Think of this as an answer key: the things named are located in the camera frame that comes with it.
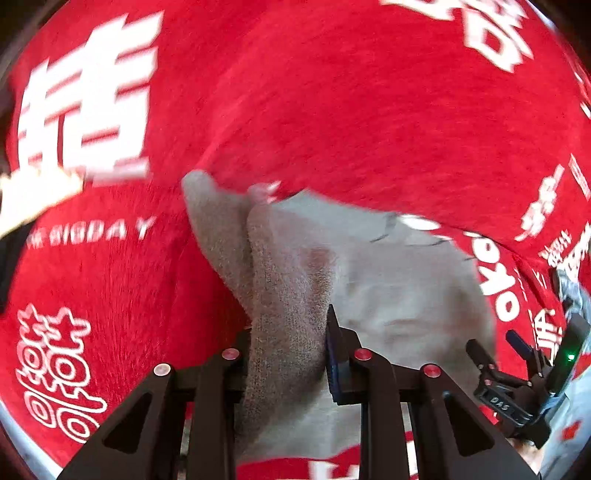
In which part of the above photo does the blue-grey denim cloth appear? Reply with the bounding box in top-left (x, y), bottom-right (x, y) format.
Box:
top-left (551, 267), bottom-right (591, 325)

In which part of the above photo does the cream cloth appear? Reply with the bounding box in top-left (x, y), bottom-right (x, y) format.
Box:
top-left (0, 168), bottom-right (86, 239)

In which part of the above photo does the red printed blanket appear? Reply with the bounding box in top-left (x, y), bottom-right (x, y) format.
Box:
top-left (0, 0), bottom-right (591, 480)

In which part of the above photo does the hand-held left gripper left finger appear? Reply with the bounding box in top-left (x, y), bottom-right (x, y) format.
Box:
top-left (58, 323), bottom-right (253, 480)

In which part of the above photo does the person's right hand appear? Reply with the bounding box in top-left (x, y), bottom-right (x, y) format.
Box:
top-left (512, 438), bottom-right (546, 472)

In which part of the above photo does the grey knit sweater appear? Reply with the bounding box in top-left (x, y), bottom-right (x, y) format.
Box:
top-left (181, 169), bottom-right (500, 465)

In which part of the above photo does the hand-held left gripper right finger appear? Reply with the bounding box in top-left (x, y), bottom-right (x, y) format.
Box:
top-left (325, 304), bottom-right (539, 480)

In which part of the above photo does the dark cloth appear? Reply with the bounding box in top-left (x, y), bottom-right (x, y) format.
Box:
top-left (0, 224), bottom-right (34, 315)

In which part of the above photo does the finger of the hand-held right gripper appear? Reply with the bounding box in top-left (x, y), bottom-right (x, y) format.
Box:
top-left (465, 339), bottom-right (502, 382)
top-left (505, 329), bottom-right (537, 366)

